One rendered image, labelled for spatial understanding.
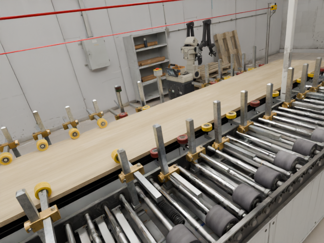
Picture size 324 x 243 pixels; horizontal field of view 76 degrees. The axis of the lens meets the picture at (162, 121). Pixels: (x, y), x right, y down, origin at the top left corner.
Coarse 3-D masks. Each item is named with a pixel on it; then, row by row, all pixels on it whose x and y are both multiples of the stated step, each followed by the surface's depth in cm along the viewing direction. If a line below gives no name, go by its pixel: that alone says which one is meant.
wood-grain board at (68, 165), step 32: (192, 96) 226; (224, 96) 211; (256, 96) 198; (96, 128) 188; (128, 128) 178; (32, 160) 153; (64, 160) 146; (96, 160) 140; (128, 160) 134; (0, 192) 124; (32, 192) 119; (64, 192) 116; (0, 224) 102
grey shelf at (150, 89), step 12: (132, 36) 427; (144, 36) 487; (156, 36) 504; (132, 48) 439; (144, 48) 453; (156, 48) 512; (168, 48) 481; (132, 60) 460; (168, 60) 491; (132, 72) 482; (144, 72) 512; (144, 84) 473; (156, 84) 541; (144, 96) 481; (156, 96) 500
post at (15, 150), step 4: (4, 128) 166; (4, 132) 166; (8, 132) 168; (8, 136) 169; (8, 140) 170; (12, 140) 171; (12, 148) 173; (16, 148) 174; (16, 152) 175; (16, 156) 176
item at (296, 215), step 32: (224, 160) 151; (320, 160) 121; (128, 192) 122; (224, 192) 122; (288, 192) 110; (320, 192) 140; (96, 224) 115; (160, 224) 109; (256, 224) 98; (288, 224) 121
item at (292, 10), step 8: (296, 0) 169; (288, 8) 174; (296, 8) 172; (288, 16) 176; (288, 24) 178; (288, 32) 180; (288, 40) 183; (288, 48) 185; (288, 56) 187; (288, 64) 190; (280, 96) 207
